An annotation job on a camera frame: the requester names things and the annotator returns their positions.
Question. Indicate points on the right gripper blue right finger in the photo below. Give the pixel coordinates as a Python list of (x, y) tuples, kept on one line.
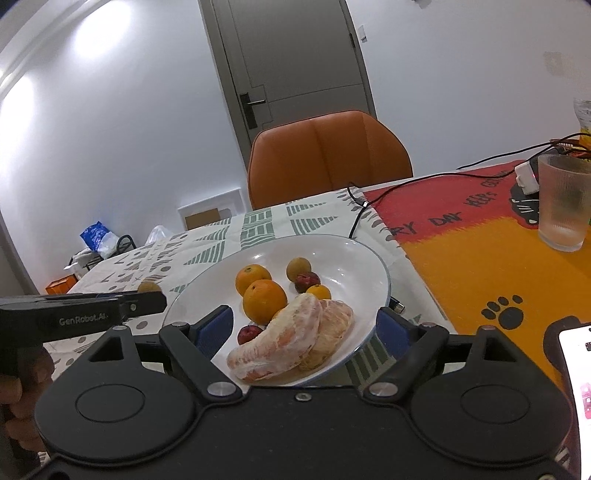
[(418, 356)]

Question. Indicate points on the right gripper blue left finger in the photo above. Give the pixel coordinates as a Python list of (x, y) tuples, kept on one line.
[(191, 348)]

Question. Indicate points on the dark wrinkled red fruit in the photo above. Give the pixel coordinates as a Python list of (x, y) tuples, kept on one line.
[(248, 333)]

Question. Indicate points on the large orange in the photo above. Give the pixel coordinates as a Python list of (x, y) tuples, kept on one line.
[(262, 299), (248, 274)]

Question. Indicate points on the peeled pomelo segment front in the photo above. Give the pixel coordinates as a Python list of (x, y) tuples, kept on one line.
[(337, 318)]

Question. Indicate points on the peeled pomelo segment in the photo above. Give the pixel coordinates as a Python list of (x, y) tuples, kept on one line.
[(282, 345), (337, 318)]

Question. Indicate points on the peeled pomelo segment back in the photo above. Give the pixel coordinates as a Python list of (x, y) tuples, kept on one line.
[(282, 345)]

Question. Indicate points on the small tangerine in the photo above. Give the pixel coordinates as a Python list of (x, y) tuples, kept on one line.
[(320, 291)]

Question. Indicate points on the small red apple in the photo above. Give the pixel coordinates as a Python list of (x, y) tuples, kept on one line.
[(305, 281)]

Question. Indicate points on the small green-brown fruit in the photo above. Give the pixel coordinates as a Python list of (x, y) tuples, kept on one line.
[(297, 266)]

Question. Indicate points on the person's left hand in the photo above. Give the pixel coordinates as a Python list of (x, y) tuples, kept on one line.
[(22, 400)]

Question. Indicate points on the orange paper bag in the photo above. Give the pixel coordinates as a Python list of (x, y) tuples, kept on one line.
[(62, 285)]

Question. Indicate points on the green-brown round fruit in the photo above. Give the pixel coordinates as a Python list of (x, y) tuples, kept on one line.
[(148, 286)]

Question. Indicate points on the black metal rack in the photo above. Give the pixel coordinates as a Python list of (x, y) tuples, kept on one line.
[(86, 259)]

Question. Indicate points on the patterned white tablecloth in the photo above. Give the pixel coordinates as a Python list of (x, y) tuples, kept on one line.
[(174, 262)]

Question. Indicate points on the white ceramic plate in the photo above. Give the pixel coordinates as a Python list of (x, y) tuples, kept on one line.
[(354, 273)]

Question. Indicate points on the blue plastic bag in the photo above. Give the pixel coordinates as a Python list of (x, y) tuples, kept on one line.
[(100, 240)]

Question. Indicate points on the clear plastic bag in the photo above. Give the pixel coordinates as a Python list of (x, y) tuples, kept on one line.
[(158, 233)]

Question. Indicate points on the red orange cartoon mat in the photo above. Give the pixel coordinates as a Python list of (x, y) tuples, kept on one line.
[(474, 240)]

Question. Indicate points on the smartphone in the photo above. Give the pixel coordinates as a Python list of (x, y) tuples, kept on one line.
[(575, 347)]

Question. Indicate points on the white power adapter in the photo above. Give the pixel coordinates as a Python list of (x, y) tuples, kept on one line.
[(527, 176)]

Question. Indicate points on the orange leather chair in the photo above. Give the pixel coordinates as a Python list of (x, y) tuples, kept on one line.
[(321, 154)]

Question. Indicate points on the frosted plastic cup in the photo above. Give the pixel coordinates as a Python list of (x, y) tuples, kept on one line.
[(564, 195)]

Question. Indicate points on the grey door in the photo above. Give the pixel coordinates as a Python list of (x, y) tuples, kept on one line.
[(303, 57)]

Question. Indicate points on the black door handle lock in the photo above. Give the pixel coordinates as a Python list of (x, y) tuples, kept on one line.
[(247, 109)]

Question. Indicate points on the white light switch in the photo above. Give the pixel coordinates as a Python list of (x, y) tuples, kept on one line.
[(362, 34)]

